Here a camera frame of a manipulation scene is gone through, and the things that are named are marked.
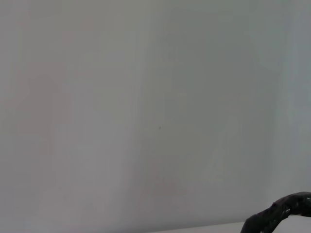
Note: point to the black round teapot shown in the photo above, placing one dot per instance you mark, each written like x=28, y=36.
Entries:
x=272, y=213

